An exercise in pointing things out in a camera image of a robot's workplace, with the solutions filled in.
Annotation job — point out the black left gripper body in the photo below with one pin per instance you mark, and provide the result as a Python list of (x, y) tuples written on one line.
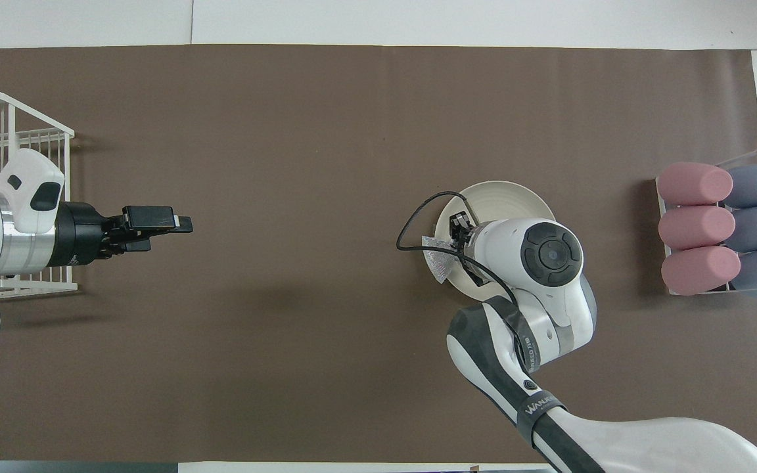
[(83, 233)]

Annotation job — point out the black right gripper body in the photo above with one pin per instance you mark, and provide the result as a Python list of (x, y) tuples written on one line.
[(461, 249)]

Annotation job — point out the silver mesh scrubbing sponge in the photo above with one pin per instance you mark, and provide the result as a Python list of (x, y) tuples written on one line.
[(439, 263)]

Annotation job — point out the white round plate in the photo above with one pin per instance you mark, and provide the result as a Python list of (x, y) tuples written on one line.
[(510, 200)]

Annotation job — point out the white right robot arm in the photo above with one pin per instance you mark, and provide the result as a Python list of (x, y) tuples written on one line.
[(549, 315)]

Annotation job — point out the brown paper table mat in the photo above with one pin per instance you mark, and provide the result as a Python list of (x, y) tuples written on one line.
[(286, 164)]

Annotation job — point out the pink plastic cup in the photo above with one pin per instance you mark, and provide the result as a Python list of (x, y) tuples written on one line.
[(697, 270), (694, 228), (694, 184)]

